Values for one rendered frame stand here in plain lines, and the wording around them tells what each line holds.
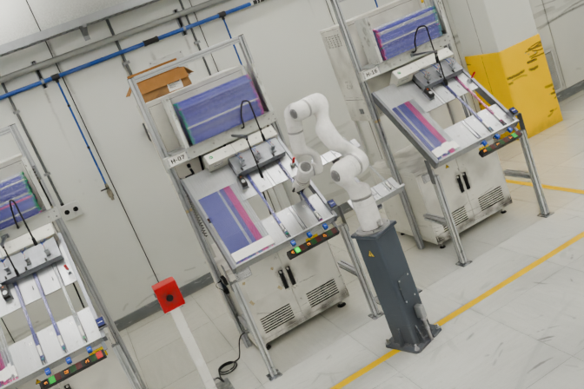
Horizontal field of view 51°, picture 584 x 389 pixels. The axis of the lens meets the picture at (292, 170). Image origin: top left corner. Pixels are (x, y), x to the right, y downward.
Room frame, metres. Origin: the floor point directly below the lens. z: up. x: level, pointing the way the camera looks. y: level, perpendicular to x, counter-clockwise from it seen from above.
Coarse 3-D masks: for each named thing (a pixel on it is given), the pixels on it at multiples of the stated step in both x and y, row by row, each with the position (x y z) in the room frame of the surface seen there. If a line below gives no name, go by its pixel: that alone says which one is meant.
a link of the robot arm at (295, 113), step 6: (294, 102) 3.21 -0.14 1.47; (300, 102) 3.18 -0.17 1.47; (306, 102) 3.19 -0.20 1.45; (288, 108) 3.33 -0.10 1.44; (294, 108) 3.17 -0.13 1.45; (300, 108) 3.16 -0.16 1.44; (306, 108) 3.17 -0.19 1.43; (288, 114) 3.32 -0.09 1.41; (294, 114) 3.16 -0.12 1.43; (300, 114) 3.15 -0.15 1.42; (306, 114) 3.17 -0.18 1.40; (288, 120) 3.34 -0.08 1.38; (294, 120) 3.20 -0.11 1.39; (300, 120) 3.18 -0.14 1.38; (288, 126) 3.36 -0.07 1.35; (294, 126) 3.34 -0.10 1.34; (300, 126) 3.35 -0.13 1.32; (288, 132) 3.38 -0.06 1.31; (294, 132) 3.35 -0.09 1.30
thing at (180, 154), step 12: (216, 48) 3.94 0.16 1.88; (180, 60) 3.85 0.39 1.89; (192, 60) 3.87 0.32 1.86; (144, 72) 3.78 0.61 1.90; (156, 72) 3.80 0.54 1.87; (264, 96) 3.91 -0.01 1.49; (168, 108) 3.74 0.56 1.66; (264, 108) 3.99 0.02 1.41; (252, 120) 3.87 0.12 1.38; (180, 132) 3.73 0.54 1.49; (180, 144) 3.85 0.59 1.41; (192, 144) 3.79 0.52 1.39; (180, 156) 3.75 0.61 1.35; (348, 228) 3.51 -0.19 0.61; (348, 264) 3.68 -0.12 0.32
